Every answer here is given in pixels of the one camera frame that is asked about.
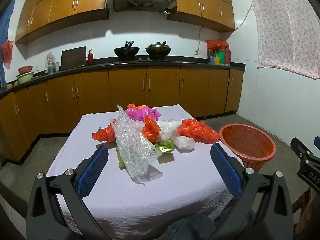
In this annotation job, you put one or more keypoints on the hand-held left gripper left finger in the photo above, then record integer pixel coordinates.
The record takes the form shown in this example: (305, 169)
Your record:
(92, 172)

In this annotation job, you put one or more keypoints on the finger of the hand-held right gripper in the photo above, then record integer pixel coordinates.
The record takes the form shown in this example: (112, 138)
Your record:
(300, 147)
(317, 141)

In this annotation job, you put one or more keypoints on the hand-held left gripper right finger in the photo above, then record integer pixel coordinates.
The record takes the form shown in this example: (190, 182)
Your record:
(226, 170)

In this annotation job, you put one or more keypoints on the red plastic mesh basket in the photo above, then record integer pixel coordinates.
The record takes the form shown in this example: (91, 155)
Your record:
(252, 165)

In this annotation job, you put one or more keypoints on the large orange plastic bag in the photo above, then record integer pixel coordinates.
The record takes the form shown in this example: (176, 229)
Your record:
(103, 135)

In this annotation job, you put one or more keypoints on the clear bubble wrap sheet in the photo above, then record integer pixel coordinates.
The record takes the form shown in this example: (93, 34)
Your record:
(132, 145)

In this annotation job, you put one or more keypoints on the wide orange plastic bag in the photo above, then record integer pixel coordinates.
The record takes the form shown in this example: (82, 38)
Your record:
(197, 130)

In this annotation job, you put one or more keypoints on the small clear plastic bag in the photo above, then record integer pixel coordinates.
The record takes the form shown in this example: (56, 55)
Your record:
(184, 143)

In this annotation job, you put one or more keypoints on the light green wrapper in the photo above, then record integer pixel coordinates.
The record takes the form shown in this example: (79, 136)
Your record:
(165, 146)

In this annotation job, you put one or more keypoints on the white translucent plastic bag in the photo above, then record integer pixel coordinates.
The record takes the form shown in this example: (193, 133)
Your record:
(167, 128)

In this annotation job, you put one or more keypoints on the small knotted orange plastic bag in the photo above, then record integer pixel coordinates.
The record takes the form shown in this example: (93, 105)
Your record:
(132, 106)

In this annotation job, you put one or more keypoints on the pink plastic bag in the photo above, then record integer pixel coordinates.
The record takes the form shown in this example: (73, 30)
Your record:
(143, 113)

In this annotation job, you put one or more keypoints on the wooden chair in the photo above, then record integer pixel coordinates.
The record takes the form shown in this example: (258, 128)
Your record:
(303, 210)

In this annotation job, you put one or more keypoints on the lavender tablecloth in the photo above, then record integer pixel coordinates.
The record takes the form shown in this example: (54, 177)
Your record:
(175, 187)

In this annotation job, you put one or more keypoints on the person's leg in jeans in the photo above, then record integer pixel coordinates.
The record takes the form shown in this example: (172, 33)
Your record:
(187, 227)

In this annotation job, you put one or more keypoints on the wooden lower kitchen cabinets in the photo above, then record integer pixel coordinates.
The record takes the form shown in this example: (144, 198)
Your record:
(125, 92)

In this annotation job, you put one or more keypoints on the yellow box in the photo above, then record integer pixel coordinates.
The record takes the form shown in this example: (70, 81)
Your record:
(217, 60)

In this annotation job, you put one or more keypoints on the black kitchen countertop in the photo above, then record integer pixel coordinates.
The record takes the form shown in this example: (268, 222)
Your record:
(100, 62)

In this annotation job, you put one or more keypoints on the blue box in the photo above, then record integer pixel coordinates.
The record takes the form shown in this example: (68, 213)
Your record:
(212, 60)

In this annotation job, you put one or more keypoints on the green box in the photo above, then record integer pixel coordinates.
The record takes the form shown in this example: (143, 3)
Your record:
(220, 57)

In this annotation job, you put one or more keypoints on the red bottle with gold cap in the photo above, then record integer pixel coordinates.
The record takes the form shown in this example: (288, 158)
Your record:
(90, 58)

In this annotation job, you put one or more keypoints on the dark wooden cutting board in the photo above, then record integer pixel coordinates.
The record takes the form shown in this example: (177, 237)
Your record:
(73, 58)

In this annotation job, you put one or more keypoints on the pink floral curtain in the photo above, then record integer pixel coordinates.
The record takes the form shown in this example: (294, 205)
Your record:
(287, 30)

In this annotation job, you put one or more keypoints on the green plastic basin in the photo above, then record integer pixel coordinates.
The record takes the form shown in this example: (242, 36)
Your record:
(25, 78)

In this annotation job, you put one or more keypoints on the jar covered with plastic bag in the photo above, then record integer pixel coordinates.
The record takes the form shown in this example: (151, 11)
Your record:
(50, 62)

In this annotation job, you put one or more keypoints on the red plastic basin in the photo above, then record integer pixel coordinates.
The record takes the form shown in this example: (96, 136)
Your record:
(25, 69)

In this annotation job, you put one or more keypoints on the black gas stove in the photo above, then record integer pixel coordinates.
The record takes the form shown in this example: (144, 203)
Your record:
(143, 59)

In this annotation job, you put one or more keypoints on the black wok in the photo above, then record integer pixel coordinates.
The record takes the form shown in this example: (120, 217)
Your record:
(126, 51)

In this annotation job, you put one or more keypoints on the red plastic bag over bottles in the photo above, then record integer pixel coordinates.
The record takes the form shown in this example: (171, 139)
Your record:
(217, 44)

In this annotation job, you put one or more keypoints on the wok with metal lid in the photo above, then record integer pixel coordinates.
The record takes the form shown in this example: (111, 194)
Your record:
(158, 49)

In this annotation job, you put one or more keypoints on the red hanging plastic bag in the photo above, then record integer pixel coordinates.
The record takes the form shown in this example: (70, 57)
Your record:
(7, 53)

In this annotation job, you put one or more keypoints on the wooden upper kitchen cabinet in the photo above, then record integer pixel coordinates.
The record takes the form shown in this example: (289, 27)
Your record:
(200, 2)
(62, 5)

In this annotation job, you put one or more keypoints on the blue hanging cloth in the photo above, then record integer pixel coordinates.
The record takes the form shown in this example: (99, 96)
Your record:
(6, 25)

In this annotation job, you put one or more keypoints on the white wall outlet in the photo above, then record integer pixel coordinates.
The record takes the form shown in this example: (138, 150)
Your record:
(198, 52)

